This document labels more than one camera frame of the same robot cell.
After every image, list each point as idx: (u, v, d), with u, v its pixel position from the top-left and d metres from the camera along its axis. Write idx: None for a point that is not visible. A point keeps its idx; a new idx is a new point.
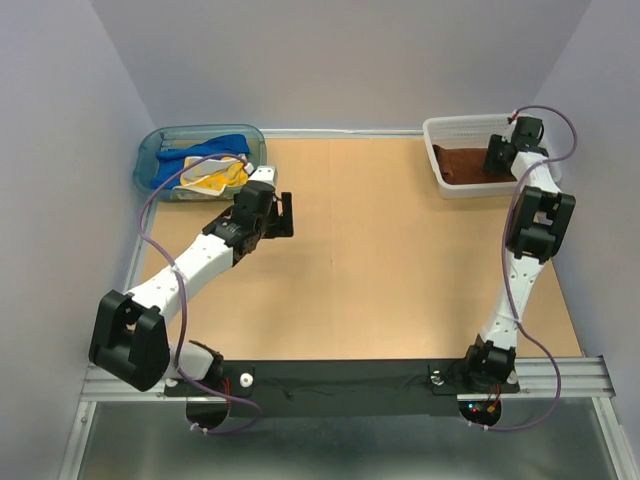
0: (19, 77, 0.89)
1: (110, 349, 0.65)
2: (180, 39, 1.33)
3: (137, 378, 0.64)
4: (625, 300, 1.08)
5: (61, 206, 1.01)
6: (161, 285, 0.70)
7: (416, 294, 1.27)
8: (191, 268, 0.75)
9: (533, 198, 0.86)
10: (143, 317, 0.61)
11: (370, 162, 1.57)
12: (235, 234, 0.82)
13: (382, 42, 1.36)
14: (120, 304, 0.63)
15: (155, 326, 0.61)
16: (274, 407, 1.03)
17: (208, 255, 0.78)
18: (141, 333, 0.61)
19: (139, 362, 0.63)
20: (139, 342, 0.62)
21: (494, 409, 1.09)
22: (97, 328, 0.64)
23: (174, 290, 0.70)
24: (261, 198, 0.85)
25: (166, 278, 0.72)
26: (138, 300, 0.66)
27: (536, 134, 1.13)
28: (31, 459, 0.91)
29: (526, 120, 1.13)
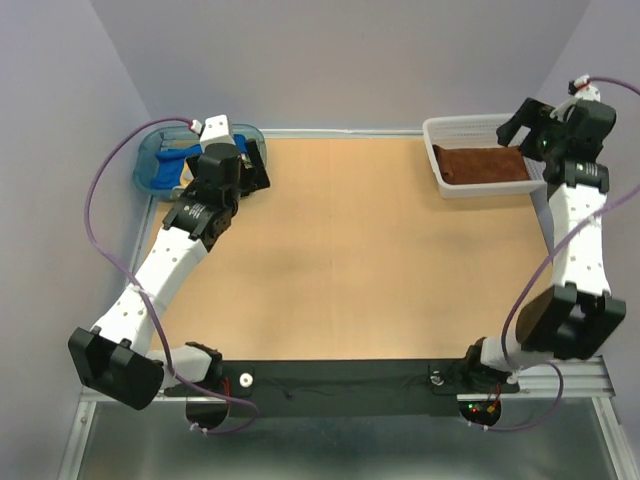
0: (19, 76, 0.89)
1: (98, 378, 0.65)
2: (180, 39, 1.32)
3: (133, 401, 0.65)
4: (625, 299, 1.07)
5: (60, 206, 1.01)
6: (127, 311, 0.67)
7: (416, 294, 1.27)
8: (156, 281, 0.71)
9: (566, 305, 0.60)
10: (115, 355, 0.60)
11: (370, 162, 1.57)
12: (202, 221, 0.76)
13: (382, 42, 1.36)
14: (89, 343, 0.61)
15: (130, 359, 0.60)
16: (275, 407, 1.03)
17: (174, 258, 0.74)
18: (118, 368, 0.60)
19: (128, 390, 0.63)
20: (120, 375, 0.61)
21: (494, 409, 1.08)
22: (77, 364, 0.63)
23: (142, 314, 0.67)
24: (225, 173, 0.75)
25: (131, 299, 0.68)
26: (108, 335, 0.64)
27: (597, 142, 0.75)
28: (31, 460, 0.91)
29: (594, 121, 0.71)
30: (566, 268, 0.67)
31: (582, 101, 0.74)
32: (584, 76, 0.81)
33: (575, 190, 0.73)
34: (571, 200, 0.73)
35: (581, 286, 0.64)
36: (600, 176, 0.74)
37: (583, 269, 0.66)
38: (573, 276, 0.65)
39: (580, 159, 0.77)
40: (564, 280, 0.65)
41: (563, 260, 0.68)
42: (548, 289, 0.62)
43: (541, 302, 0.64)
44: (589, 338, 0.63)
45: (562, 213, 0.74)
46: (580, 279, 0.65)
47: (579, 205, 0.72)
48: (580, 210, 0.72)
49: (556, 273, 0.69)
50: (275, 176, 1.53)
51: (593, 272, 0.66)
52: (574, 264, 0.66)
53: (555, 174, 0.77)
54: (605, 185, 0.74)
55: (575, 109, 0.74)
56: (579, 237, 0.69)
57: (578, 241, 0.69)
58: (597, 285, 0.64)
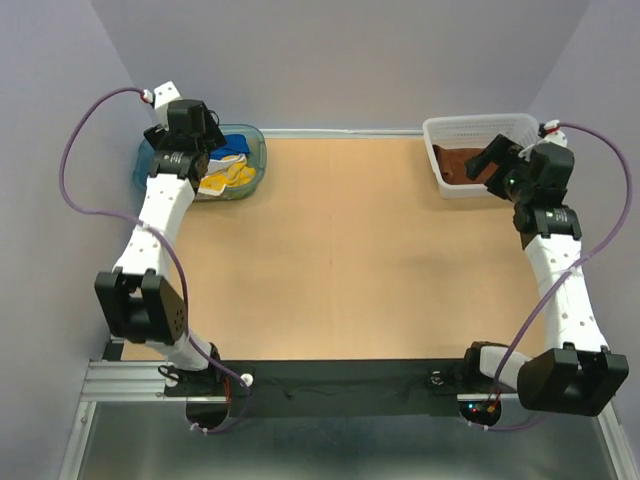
0: (20, 76, 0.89)
1: (128, 320, 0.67)
2: (180, 39, 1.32)
3: (167, 334, 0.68)
4: (626, 298, 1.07)
5: (60, 206, 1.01)
6: (142, 247, 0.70)
7: (416, 294, 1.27)
8: (160, 218, 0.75)
9: (570, 371, 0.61)
10: (145, 283, 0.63)
11: (370, 163, 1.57)
12: (183, 162, 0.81)
13: (382, 42, 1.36)
14: (114, 283, 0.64)
15: (160, 285, 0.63)
16: (275, 407, 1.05)
17: (170, 197, 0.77)
18: (149, 297, 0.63)
19: (160, 322, 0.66)
20: (152, 304, 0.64)
21: (494, 409, 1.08)
22: (106, 310, 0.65)
23: (157, 247, 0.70)
24: (191, 116, 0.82)
25: (143, 236, 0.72)
26: (130, 272, 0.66)
27: (561, 187, 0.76)
28: (31, 459, 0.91)
29: (558, 169, 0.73)
30: (561, 327, 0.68)
31: (544, 149, 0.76)
32: (553, 121, 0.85)
33: (550, 240, 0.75)
34: (550, 250, 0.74)
35: (579, 346, 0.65)
36: (570, 221, 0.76)
37: (577, 327, 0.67)
38: (570, 336, 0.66)
39: (550, 205, 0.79)
40: (562, 342, 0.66)
41: (555, 316, 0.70)
42: (548, 354, 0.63)
43: (542, 366, 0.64)
44: (594, 393, 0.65)
45: (543, 264, 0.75)
46: (576, 339, 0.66)
47: (558, 255, 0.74)
48: (560, 260, 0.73)
49: (551, 330, 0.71)
50: (275, 176, 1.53)
51: (587, 328, 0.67)
52: (566, 321, 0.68)
53: (527, 224, 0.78)
54: (577, 230, 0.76)
55: (536, 156, 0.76)
56: (565, 289, 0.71)
57: (565, 296, 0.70)
58: (594, 341, 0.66)
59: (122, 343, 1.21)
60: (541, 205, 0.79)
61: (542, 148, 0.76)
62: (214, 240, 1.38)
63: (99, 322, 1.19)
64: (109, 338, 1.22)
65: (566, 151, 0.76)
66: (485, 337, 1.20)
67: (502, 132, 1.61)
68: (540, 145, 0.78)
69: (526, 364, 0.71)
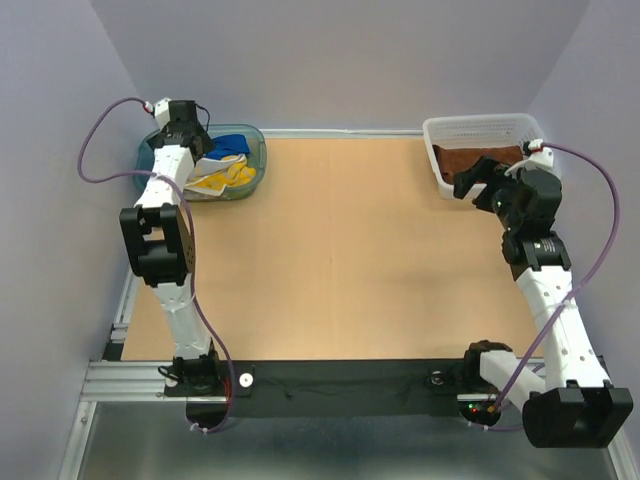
0: (20, 76, 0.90)
1: (148, 253, 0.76)
2: (180, 38, 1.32)
3: (184, 264, 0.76)
4: (626, 297, 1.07)
5: (60, 205, 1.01)
6: (158, 191, 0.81)
7: (416, 294, 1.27)
8: (167, 171, 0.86)
9: (576, 408, 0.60)
10: (163, 213, 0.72)
11: (370, 163, 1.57)
12: (183, 137, 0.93)
13: (382, 42, 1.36)
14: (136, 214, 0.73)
15: (176, 214, 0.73)
16: (275, 407, 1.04)
17: (175, 158, 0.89)
18: (169, 225, 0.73)
19: (178, 249, 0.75)
20: (171, 233, 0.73)
21: (494, 410, 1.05)
22: (129, 243, 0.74)
23: (170, 190, 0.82)
24: (189, 108, 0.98)
25: (158, 184, 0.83)
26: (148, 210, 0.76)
27: (549, 217, 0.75)
28: (31, 459, 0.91)
29: (546, 203, 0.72)
30: (562, 364, 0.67)
31: (531, 180, 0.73)
32: (538, 139, 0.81)
33: (541, 272, 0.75)
34: (541, 283, 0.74)
35: (583, 382, 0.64)
36: (559, 250, 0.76)
37: (578, 362, 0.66)
38: (573, 373, 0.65)
39: (537, 233, 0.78)
40: (564, 380, 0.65)
41: (555, 353, 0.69)
42: (552, 393, 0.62)
43: (547, 406, 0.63)
44: (602, 426, 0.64)
45: (536, 298, 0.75)
46: (578, 375, 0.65)
47: (551, 288, 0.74)
48: (553, 293, 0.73)
49: (551, 366, 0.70)
50: (275, 176, 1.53)
51: (588, 363, 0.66)
52: (566, 358, 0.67)
53: (515, 256, 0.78)
54: (566, 260, 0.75)
55: (524, 188, 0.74)
56: (561, 323, 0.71)
57: (562, 330, 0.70)
58: (596, 375, 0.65)
59: (122, 343, 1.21)
60: (528, 235, 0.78)
61: (529, 179, 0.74)
62: (214, 240, 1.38)
63: (99, 322, 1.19)
64: (109, 338, 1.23)
65: (556, 181, 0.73)
66: (485, 337, 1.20)
67: (502, 132, 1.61)
68: (527, 174, 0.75)
69: (529, 400, 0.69)
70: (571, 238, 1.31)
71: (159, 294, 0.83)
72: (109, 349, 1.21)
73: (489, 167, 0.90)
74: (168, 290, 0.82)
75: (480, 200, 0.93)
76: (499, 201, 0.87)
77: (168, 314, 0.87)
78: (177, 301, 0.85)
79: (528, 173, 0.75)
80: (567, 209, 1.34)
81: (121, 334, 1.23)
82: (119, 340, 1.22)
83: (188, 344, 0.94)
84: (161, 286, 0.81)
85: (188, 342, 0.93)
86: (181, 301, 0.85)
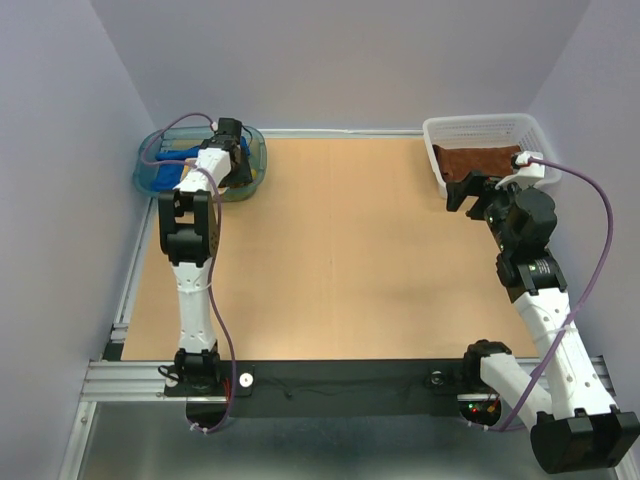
0: (20, 78, 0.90)
1: (176, 232, 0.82)
2: (180, 38, 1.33)
3: (207, 247, 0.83)
4: (626, 297, 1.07)
5: (58, 205, 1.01)
6: (194, 179, 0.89)
7: (415, 294, 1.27)
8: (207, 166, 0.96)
9: (585, 437, 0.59)
10: (198, 198, 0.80)
11: (370, 164, 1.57)
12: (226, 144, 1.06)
13: (382, 41, 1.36)
14: (172, 194, 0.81)
15: (208, 200, 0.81)
16: (275, 407, 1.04)
17: (214, 157, 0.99)
18: (201, 209, 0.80)
19: (204, 232, 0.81)
20: (202, 217, 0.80)
21: (494, 409, 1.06)
22: (161, 219, 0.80)
23: (204, 180, 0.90)
24: (234, 124, 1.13)
25: (195, 175, 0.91)
26: (183, 195, 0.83)
27: (544, 240, 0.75)
28: (31, 459, 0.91)
29: (541, 227, 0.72)
30: (568, 391, 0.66)
31: (526, 203, 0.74)
32: (525, 154, 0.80)
33: (539, 296, 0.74)
34: (540, 308, 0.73)
35: (591, 410, 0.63)
36: (554, 271, 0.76)
37: (584, 389, 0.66)
38: (579, 401, 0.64)
39: (532, 255, 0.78)
40: (574, 409, 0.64)
41: (559, 379, 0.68)
42: (561, 424, 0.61)
43: (556, 435, 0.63)
44: (611, 450, 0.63)
45: (535, 322, 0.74)
46: (586, 402, 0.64)
47: (550, 312, 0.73)
48: (553, 318, 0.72)
49: (557, 389, 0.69)
50: (275, 177, 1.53)
51: (593, 388, 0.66)
52: (572, 384, 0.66)
53: (511, 279, 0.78)
54: (560, 283, 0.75)
55: (520, 211, 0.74)
56: (564, 351, 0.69)
57: (566, 357, 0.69)
58: (602, 402, 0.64)
59: (122, 343, 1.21)
60: (523, 257, 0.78)
61: (523, 202, 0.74)
62: None
63: (99, 322, 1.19)
64: (109, 338, 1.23)
65: (551, 204, 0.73)
66: (485, 337, 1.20)
67: (502, 132, 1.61)
68: (521, 196, 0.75)
69: (536, 425, 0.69)
70: (570, 238, 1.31)
71: (177, 274, 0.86)
72: (109, 349, 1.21)
73: (479, 180, 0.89)
74: (187, 271, 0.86)
75: (473, 210, 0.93)
76: (491, 217, 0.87)
77: (181, 296, 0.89)
78: (193, 284, 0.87)
79: (522, 195, 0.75)
80: (567, 209, 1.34)
81: (121, 334, 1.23)
82: (119, 340, 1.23)
83: (194, 335, 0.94)
84: (180, 267, 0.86)
85: (193, 332, 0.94)
86: (197, 285, 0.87)
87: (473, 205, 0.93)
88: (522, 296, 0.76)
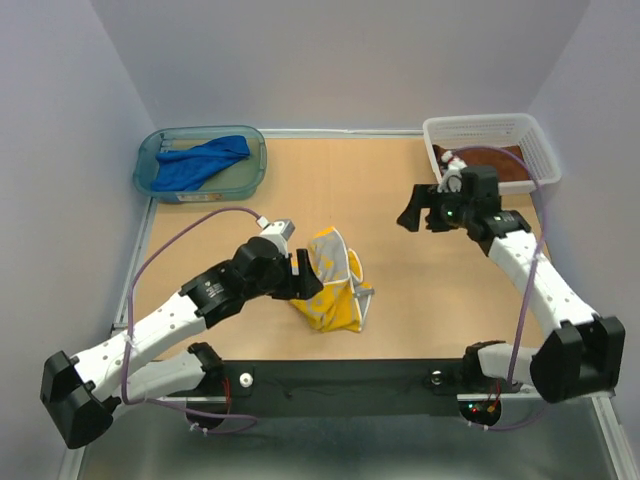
0: (20, 78, 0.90)
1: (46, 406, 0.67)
2: (179, 40, 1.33)
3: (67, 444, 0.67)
4: (625, 298, 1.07)
5: (57, 205, 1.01)
6: (108, 355, 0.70)
7: (415, 293, 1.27)
8: (148, 337, 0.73)
9: (573, 344, 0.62)
10: (76, 394, 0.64)
11: (370, 163, 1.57)
12: (212, 300, 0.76)
13: (381, 42, 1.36)
14: (65, 370, 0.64)
15: (82, 407, 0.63)
16: (275, 407, 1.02)
17: (171, 324, 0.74)
18: (70, 410, 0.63)
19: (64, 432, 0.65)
20: (67, 417, 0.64)
21: (494, 409, 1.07)
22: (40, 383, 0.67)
23: (118, 364, 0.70)
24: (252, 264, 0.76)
25: (119, 344, 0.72)
26: (79, 369, 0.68)
27: (496, 195, 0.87)
28: (30, 460, 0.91)
29: (486, 180, 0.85)
30: (551, 309, 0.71)
31: (468, 169, 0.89)
32: None
33: (507, 238, 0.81)
34: (511, 247, 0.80)
35: (574, 320, 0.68)
36: (517, 219, 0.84)
37: (565, 304, 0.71)
38: (563, 314, 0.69)
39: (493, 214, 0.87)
40: (559, 322, 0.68)
41: (542, 302, 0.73)
42: (550, 338, 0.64)
43: (549, 354, 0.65)
44: (605, 363, 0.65)
45: (511, 263, 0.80)
46: (570, 315, 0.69)
47: (520, 249, 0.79)
48: (523, 253, 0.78)
49: (542, 315, 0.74)
50: (275, 176, 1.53)
51: (573, 302, 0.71)
52: (553, 303, 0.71)
53: (482, 232, 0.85)
54: (525, 227, 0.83)
55: (466, 178, 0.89)
56: (541, 277, 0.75)
57: (543, 281, 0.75)
58: (584, 311, 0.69)
59: None
60: (487, 214, 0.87)
61: (466, 170, 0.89)
62: (215, 241, 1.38)
63: (99, 323, 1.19)
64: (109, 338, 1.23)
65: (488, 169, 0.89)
66: (485, 338, 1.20)
67: (502, 132, 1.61)
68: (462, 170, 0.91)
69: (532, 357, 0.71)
70: (570, 238, 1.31)
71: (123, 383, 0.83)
72: None
73: (425, 192, 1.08)
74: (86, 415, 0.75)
75: (432, 219, 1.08)
76: (450, 210, 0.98)
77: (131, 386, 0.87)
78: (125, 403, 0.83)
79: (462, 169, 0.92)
80: (567, 209, 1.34)
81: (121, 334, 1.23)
82: None
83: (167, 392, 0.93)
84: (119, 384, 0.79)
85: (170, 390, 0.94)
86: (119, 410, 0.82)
87: (429, 214, 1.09)
88: (494, 241, 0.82)
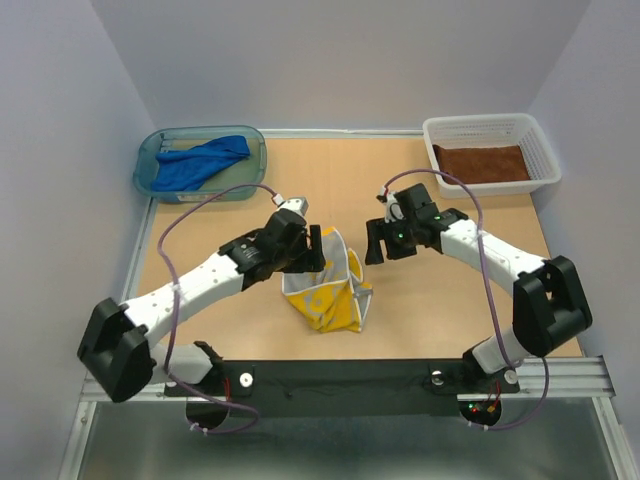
0: (20, 80, 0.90)
1: (94, 354, 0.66)
2: (179, 40, 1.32)
3: (114, 393, 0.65)
4: (624, 298, 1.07)
5: (57, 206, 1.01)
6: (157, 302, 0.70)
7: (415, 292, 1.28)
8: (193, 288, 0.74)
9: (538, 288, 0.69)
10: (127, 336, 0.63)
11: (370, 163, 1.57)
12: (250, 259, 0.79)
13: (381, 42, 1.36)
14: (113, 315, 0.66)
15: (135, 347, 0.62)
16: (275, 407, 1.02)
17: (214, 278, 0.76)
18: (122, 350, 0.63)
19: (115, 375, 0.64)
20: (119, 358, 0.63)
21: (494, 409, 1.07)
22: (89, 330, 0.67)
23: (167, 312, 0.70)
24: (287, 228, 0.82)
25: (165, 294, 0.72)
26: (129, 315, 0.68)
27: (429, 201, 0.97)
28: (30, 460, 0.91)
29: (413, 193, 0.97)
30: (507, 268, 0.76)
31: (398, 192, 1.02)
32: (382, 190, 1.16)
33: (450, 228, 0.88)
34: (458, 234, 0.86)
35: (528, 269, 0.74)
36: (454, 212, 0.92)
37: (517, 259, 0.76)
38: (517, 267, 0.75)
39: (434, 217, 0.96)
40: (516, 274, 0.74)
41: (498, 266, 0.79)
42: (516, 291, 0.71)
43: (521, 305, 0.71)
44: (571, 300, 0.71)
45: (465, 249, 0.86)
46: (523, 266, 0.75)
47: (465, 233, 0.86)
48: (470, 234, 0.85)
49: (503, 278, 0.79)
50: (275, 176, 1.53)
51: (523, 256, 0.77)
52: (506, 262, 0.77)
53: (430, 233, 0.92)
54: (463, 218, 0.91)
55: (400, 200, 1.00)
56: (489, 246, 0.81)
57: (492, 249, 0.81)
58: (535, 261, 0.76)
59: None
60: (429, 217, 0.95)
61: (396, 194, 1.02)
62: (216, 241, 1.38)
63: None
64: None
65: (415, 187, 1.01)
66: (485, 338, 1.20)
67: (502, 132, 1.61)
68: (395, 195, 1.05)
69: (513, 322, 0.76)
70: (570, 238, 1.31)
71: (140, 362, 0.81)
72: None
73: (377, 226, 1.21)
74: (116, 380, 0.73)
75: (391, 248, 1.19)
76: (400, 233, 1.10)
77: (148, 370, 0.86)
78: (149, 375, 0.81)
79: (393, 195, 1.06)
80: (567, 209, 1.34)
81: None
82: None
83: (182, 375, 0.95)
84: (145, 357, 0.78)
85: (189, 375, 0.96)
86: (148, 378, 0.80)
87: (388, 245, 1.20)
88: (441, 235, 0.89)
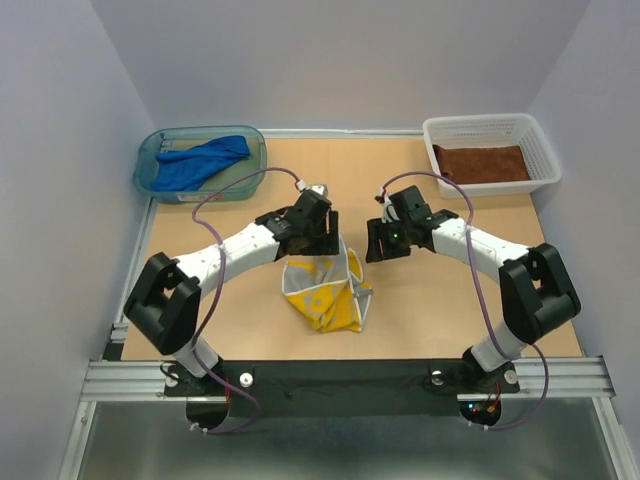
0: (20, 79, 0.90)
1: (144, 307, 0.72)
2: (179, 40, 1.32)
3: (162, 344, 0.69)
4: (625, 298, 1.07)
5: (57, 206, 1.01)
6: (205, 259, 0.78)
7: (415, 292, 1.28)
8: (237, 249, 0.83)
9: (523, 273, 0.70)
10: (182, 285, 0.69)
11: (370, 163, 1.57)
12: (283, 231, 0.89)
13: (381, 42, 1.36)
14: (165, 267, 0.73)
15: (191, 295, 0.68)
16: (275, 408, 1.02)
17: (254, 243, 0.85)
18: (176, 298, 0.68)
19: (167, 324, 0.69)
20: (172, 307, 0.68)
21: (494, 409, 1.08)
22: (140, 284, 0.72)
23: (214, 267, 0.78)
24: (316, 206, 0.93)
25: (212, 254, 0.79)
26: (181, 268, 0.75)
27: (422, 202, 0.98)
28: (30, 460, 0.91)
29: (406, 194, 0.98)
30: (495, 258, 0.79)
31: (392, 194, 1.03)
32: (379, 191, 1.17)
33: (441, 227, 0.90)
34: (448, 231, 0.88)
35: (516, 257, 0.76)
36: (445, 212, 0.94)
37: (504, 248, 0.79)
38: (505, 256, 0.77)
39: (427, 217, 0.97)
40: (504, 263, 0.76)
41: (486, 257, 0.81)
42: (503, 279, 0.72)
43: (508, 292, 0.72)
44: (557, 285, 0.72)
45: (454, 244, 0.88)
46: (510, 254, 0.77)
47: (455, 228, 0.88)
48: (460, 228, 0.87)
49: (492, 267, 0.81)
50: (275, 176, 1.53)
51: (509, 246, 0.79)
52: (494, 252, 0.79)
53: (423, 233, 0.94)
54: (454, 217, 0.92)
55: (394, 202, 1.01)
56: (476, 239, 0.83)
57: (479, 241, 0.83)
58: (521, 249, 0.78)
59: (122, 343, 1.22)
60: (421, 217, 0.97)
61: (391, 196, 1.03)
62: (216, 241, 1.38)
63: (99, 322, 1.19)
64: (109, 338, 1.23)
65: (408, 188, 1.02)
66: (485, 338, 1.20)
67: (502, 132, 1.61)
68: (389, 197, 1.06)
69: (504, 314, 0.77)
70: (570, 238, 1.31)
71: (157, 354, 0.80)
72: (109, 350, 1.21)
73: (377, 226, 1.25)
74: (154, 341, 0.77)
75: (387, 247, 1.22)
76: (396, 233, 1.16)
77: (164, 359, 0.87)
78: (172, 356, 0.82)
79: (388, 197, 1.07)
80: (566, 209, 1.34)
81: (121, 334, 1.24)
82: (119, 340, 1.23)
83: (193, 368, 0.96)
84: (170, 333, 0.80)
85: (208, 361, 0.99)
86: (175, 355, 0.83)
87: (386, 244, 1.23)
88: (432, 235, 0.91)
